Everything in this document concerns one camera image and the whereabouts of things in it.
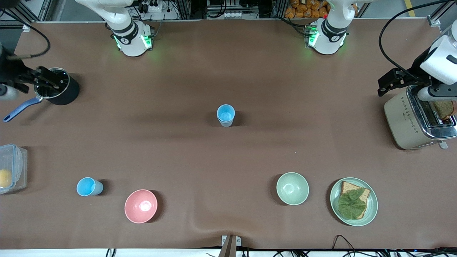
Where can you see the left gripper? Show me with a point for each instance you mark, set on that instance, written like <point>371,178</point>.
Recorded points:
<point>415,69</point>

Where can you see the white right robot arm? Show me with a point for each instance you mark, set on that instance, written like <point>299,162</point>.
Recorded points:
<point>131,39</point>

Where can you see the clear plastic container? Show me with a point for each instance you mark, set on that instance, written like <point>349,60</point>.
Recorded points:
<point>19,167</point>

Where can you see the pale green bowl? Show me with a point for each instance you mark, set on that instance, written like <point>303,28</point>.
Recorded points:
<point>292,188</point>

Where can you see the beige chrome toaster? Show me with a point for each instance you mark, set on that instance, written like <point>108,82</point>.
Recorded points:
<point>400,121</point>

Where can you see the brown bread slice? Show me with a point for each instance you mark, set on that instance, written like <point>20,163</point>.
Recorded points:
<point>348,186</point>

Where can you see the grey metal camera bracket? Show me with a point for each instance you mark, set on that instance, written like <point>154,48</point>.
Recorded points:
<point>229,246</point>

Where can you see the yellow round fruit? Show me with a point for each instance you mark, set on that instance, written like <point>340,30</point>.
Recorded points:
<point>4,178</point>

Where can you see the green lettuce leaf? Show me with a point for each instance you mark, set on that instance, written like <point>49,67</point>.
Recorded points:
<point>351,205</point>

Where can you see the orange snack bag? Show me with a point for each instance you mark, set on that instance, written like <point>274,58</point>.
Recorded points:
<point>307,9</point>

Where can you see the pink bowl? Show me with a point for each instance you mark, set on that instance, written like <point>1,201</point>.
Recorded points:
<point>141,206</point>

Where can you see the white power strip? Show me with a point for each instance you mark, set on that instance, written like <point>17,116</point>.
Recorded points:
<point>154,7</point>

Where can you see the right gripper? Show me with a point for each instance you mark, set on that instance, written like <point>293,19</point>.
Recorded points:
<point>11,70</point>

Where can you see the brown toast slice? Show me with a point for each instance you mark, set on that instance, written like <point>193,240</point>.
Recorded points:
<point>445,110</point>

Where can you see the pale green plate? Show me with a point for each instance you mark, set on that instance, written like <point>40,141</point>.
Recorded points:
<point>372,208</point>

